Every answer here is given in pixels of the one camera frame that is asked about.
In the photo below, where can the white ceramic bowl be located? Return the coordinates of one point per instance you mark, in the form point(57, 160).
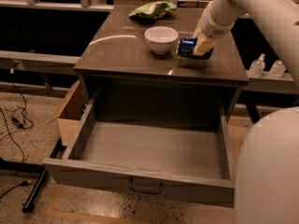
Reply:
point(161, 39)

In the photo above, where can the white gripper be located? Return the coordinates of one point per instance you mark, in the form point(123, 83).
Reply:
point(212, 26)

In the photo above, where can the right clear sanitizer bottle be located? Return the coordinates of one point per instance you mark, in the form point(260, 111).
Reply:
point(278, 69)

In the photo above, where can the blue pepsi can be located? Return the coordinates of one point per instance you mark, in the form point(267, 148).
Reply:
point(186, 49)

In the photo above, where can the clear sanitizer bottle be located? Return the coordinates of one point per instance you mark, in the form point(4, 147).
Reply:
point(257, 67)
point(278, 69)

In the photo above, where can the left clear sanitizer bottle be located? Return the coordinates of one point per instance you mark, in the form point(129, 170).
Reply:
point(257, 67)

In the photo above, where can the black drawer handle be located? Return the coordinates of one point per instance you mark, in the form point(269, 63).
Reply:
point(145, 189)

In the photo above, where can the green chip bag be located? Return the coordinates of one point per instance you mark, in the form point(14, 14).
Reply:
point(153, 10)

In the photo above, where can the open grey top drawer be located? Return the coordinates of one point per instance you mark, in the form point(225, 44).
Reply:
point(153, 135)

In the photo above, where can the open cardboard box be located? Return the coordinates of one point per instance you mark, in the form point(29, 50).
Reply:
point(69, 112)

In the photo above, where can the black metal stand leg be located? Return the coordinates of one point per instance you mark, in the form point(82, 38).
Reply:
point(29, 206)

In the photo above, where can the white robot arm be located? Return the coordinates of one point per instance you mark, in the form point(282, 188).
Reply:
point(267, 171)

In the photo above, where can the grey counter cabinet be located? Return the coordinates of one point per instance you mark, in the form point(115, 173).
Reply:
point(119, 49)

